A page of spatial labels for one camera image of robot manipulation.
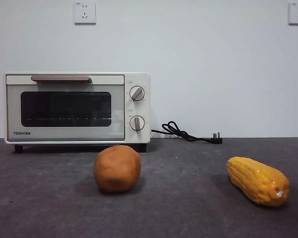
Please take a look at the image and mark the yellow corn cob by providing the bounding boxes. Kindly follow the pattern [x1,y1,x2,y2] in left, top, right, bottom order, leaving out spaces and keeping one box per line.
[226,156,290,208]

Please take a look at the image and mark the cream Toshiba toaster oven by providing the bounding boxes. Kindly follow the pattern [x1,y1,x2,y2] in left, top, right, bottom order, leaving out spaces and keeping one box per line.
[4,72,151,153]

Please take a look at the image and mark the brown potato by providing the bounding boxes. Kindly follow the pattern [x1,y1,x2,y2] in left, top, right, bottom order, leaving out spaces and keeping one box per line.
[93,145,142,193]

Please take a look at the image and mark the glass oven door with handle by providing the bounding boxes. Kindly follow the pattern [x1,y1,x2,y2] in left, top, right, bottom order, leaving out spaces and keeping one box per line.
[5,75,126,142]

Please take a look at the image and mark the round cream oven knob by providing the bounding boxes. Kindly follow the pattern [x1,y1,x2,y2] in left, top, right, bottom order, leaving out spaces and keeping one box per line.
[129,116,146,133]
[129,86,146,102]

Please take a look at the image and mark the metal wire oven rack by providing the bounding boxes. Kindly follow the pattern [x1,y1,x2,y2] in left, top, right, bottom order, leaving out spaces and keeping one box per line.
[26,118,112,121]

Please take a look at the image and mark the black power cable with plug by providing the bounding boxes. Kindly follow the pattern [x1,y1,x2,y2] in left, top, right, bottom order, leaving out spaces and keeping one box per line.
[150,120,224,145]

